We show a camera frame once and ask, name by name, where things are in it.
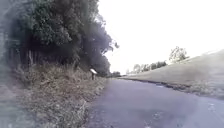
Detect row of small trees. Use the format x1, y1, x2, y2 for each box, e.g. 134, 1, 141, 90
126, 60, 168, 75

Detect grey asphalt road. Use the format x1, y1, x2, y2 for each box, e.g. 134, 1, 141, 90
83, 78, 224, 128

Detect dark kerb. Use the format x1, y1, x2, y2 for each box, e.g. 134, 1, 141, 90
119, 77, 201, 92

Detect wood of dark trees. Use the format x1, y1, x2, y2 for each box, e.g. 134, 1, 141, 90
0, 0, 119, 78

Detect dry grass verge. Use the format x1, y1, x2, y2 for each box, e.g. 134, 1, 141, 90
0, 63, 109, 128

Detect pale leafy tree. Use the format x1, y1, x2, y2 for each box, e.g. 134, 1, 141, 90
168, 45, 190, 64

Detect dry grassy slope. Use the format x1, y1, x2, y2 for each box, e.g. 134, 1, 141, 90
124, 49, 224, 99

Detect white sign on post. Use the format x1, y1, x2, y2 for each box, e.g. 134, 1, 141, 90
89, 68, 98, 81

